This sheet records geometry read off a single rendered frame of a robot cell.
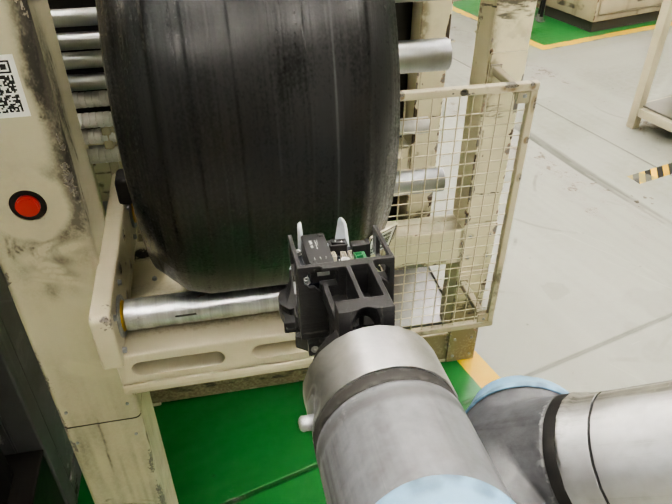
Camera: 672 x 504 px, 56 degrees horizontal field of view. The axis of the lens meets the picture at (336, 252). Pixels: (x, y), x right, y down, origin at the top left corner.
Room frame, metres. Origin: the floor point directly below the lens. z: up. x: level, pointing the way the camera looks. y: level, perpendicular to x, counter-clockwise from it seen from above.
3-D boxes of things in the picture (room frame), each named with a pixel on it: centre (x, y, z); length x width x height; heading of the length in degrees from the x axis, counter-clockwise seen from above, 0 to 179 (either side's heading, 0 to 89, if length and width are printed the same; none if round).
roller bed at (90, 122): (1.16, 0.46, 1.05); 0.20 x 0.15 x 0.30; 102
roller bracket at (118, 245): (0.80, 0.34, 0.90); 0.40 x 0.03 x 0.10; 12
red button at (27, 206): (0.70, 0.40, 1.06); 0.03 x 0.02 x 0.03; 102
